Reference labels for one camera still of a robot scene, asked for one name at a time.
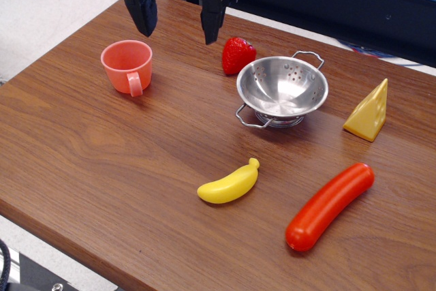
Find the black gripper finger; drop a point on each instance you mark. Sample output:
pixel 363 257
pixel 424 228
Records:
pixel 144 15
pixel 212 19

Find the yellow plastic cheese wedge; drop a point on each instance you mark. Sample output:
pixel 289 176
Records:
pixel 369 116

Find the small steel colander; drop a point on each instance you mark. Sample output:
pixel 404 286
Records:
pixel 280 91

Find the red plastic strawberry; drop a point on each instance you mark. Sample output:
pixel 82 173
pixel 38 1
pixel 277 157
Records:
pixel 237 53

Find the dark blue metal frame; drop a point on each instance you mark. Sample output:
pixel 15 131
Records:
pixel 404 28

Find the red plastic sausage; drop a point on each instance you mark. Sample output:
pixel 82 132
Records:
pixel 303 232

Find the black base with screw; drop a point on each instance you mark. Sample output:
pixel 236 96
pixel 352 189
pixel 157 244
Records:
pixel 27 274

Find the pink plastic cup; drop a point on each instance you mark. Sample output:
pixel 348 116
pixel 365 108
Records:
pixel 128 65

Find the yellow plastic banana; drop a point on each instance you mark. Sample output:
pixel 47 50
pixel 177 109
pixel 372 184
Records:
pixel 232 186

